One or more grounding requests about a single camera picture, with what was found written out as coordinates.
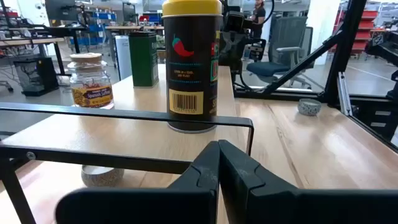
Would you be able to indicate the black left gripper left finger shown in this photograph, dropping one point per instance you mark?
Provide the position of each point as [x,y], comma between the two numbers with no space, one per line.
[140,205]

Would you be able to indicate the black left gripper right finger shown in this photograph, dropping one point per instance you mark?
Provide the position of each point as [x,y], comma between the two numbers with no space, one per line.
[295,208]

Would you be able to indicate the yellow-lid chili spice canister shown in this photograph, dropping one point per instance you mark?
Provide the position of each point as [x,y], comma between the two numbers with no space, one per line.
[191,71]

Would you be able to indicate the wooden shelf black metal frame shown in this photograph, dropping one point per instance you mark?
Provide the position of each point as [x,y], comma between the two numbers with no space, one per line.
[140,133]

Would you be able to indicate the dark rectangular spice tin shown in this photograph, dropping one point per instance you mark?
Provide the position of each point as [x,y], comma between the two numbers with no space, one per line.
[143,59]

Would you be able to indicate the glass saffron jar cork lid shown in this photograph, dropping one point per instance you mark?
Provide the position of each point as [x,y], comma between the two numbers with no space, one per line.
[90,90]

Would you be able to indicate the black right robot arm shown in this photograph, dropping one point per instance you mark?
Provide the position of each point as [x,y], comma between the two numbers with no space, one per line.
[231,71]

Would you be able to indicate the person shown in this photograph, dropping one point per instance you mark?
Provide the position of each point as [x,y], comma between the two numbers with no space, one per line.
[258,15]

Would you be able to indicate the grey office chair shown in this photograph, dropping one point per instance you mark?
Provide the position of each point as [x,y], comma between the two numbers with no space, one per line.
[287,34]

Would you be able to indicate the red storage shelving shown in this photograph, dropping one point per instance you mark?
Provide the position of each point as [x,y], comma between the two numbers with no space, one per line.
[363,31]

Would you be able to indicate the black mesh bin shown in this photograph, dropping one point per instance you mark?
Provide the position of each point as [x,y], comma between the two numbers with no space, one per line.
[35,76]

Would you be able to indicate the black computer monitor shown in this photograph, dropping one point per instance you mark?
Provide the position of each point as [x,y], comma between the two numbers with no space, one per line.
[60,9]

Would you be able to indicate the wooden workshop desk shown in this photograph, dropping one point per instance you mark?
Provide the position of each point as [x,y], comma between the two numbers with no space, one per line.
[31,41]

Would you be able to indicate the black aluminium table frame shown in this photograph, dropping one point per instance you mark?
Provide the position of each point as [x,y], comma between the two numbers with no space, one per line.
[342,46]

